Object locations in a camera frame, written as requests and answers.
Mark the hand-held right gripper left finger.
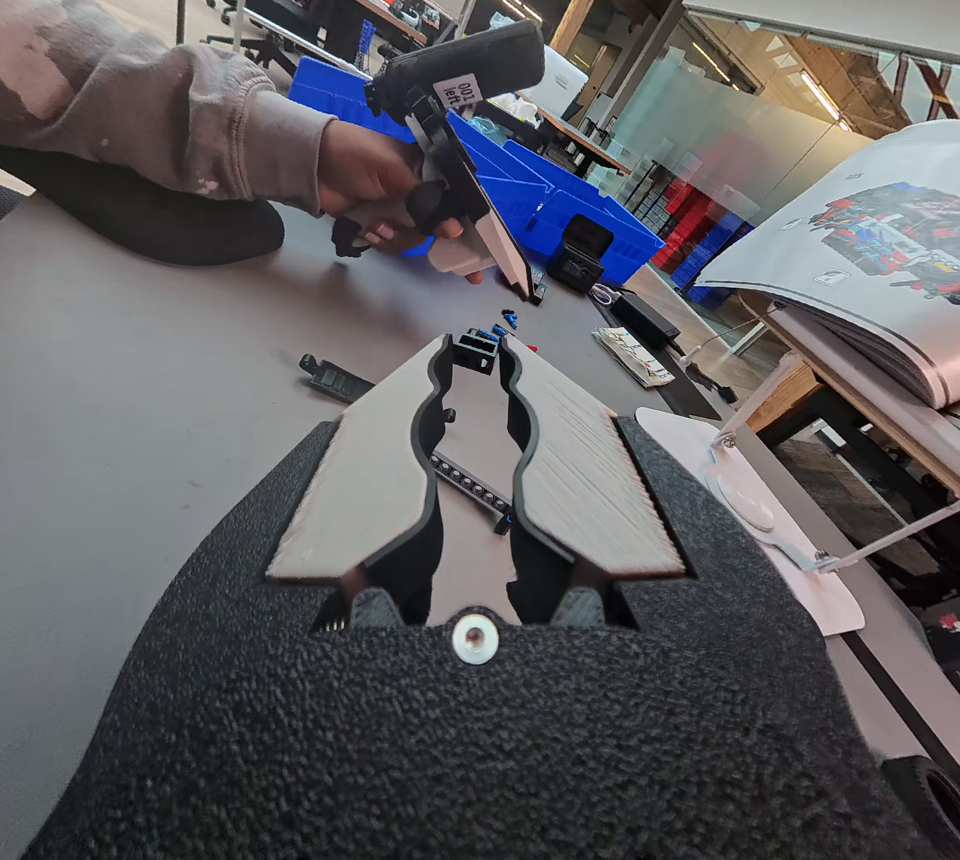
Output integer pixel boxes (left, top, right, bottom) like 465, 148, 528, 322
266, 335, 455, 594

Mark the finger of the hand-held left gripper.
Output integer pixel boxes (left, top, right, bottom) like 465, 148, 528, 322
476, 196, 538, 303

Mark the person's left forearm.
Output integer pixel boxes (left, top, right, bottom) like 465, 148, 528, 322
0, 0, 339, 219

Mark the black rubber tyre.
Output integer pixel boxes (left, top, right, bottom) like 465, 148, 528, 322
881, 755, 960, 860

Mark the black bracket brick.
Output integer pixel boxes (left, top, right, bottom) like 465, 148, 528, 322
452, 331, 500, 375

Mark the blue storage bin with tag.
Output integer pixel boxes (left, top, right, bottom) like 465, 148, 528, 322
288, 53, 556, 253

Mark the rack of small parts drawers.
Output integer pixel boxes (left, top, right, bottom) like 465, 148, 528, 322
630, 170, 755, 291

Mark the instruction booklet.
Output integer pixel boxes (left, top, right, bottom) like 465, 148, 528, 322
693, 121, 960, 411

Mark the black power adapter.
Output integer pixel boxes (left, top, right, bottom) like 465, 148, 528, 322
611, 291, 682, 343

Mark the person's left hand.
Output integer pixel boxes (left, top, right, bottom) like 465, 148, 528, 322
315, 121, 487, 286

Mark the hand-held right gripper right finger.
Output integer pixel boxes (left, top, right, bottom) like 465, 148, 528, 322
498, 336, 687, 591

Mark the pile of blue black pins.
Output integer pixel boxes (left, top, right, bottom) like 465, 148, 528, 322
480, 308, 541, 353

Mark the black curved panel piece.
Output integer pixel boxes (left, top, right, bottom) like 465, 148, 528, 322
300, 353, 376, 403

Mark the black adapter cable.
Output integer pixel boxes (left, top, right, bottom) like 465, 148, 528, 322
671, 338, 740, 405

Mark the long black lego beam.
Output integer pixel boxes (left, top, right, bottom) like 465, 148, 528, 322
431, 449, 519, 537

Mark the folded printed sticker sheet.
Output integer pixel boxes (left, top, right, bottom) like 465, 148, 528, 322
592, 326, 676, 388

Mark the black camera charging case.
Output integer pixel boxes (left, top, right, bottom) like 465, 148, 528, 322
546, 215, 616, 294

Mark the white lamp stand base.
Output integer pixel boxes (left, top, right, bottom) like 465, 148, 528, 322
636, 290, 960, 637

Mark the thin cable with white plug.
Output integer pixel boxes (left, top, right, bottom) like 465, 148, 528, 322
678, 320, 755, 360

